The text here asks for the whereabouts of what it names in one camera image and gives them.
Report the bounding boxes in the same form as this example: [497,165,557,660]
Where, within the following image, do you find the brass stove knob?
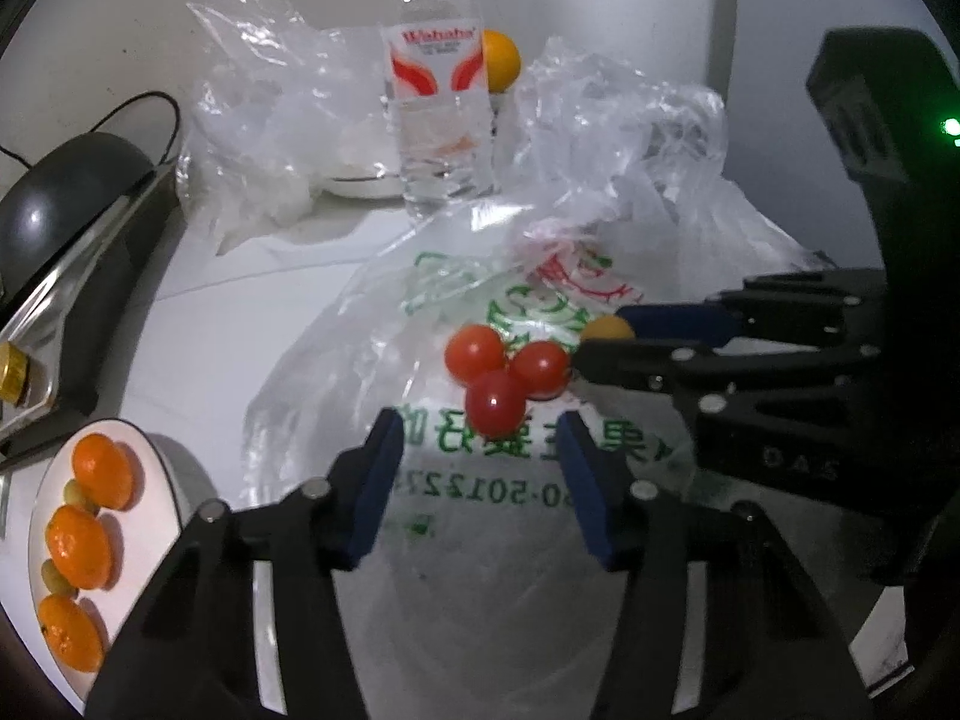
[0,341,29,406]

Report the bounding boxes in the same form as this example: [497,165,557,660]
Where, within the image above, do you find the printed plastic bag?
[242,39,817,718]

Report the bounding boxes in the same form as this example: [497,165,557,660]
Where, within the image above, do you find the yellow longan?
[579,314,635,341]

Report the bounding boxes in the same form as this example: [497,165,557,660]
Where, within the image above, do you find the white plate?
[26,416,186,714]

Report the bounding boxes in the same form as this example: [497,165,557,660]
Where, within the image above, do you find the cherry tomato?
[444,323,508,385]
[508,340,569,401]
[464,369,527,439]

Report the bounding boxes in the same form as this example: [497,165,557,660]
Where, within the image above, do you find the orange behind bottle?
[483,29,523,94]

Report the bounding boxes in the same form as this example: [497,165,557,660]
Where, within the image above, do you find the green longan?
[64,478,99,517]

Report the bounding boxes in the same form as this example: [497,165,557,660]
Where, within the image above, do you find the black power cable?
[0,89,184,171]

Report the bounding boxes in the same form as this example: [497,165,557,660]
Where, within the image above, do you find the small orange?
[71,433,135,511]

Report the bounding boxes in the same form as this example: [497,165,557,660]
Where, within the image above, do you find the clear plastic bag on bowl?
[176,0,400,254]

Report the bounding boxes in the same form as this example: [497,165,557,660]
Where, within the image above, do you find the clear water bottle red label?
[382,0,494,221]

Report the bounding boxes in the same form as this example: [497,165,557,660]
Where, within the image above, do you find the white bowl under bag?
[320,164,404,200]

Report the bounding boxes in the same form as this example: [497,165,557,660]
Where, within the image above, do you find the black wok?
[0,132,155,305]

